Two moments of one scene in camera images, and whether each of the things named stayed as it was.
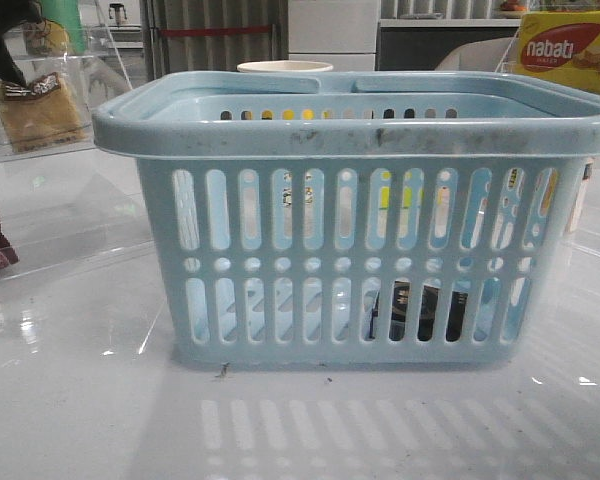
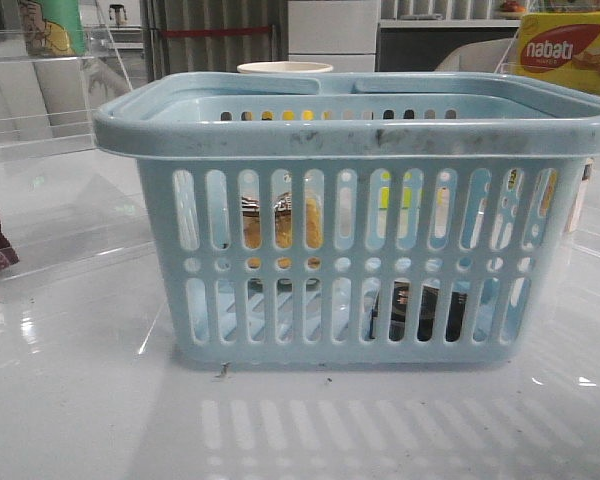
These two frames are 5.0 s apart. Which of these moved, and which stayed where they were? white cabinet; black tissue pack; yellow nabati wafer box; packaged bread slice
Moved: packaged bread slice
Stayed: black tissue pack; yellow nabati wafer box; white cabinet
